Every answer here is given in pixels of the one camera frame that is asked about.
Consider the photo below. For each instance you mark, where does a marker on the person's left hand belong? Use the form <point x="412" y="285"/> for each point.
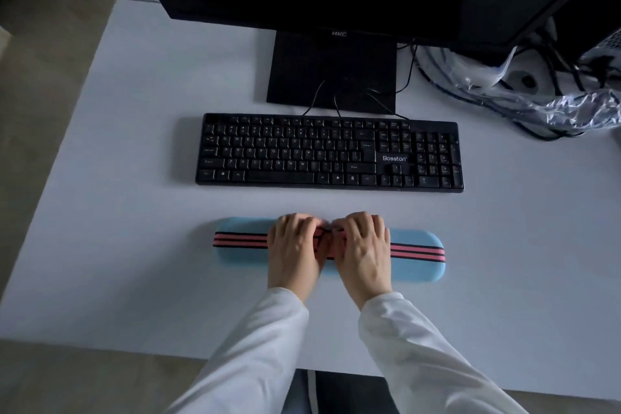
<point x="291" y="258"/>

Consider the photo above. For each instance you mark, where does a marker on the person's right hand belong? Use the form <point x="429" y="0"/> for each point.
<point x="368" y="263"/>

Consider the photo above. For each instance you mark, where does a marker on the person's right fingers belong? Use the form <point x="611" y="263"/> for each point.
<point x="361" y="227"/>

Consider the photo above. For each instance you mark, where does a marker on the person's left fingers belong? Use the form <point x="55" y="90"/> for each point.
<point x="301" y="227"/>

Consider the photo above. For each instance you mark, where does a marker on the pink black striped elastic band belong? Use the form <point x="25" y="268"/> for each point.
<point x="417" y="253"/>

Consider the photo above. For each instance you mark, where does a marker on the person's left forearm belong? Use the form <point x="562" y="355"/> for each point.
<point x="252" y="360"/>

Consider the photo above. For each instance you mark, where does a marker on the person's right forearm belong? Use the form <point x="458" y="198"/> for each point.
<point x="427" y="360"/>

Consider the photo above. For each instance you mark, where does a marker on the light blue wrist rest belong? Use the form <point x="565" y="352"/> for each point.
<point x="417" y="239"/>

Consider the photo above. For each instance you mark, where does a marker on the black computer keyboard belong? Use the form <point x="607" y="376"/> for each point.
<point x="310" y="156"/>

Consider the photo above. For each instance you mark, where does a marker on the black monitor stand base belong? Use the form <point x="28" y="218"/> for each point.
<point x="334" y="69"/>

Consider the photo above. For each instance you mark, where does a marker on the crumpled clear plastic wrap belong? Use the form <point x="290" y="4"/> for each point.
<point x="572" y="108"/>

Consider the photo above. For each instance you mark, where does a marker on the black computer tower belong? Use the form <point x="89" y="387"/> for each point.
<point x="587" y="25"/>

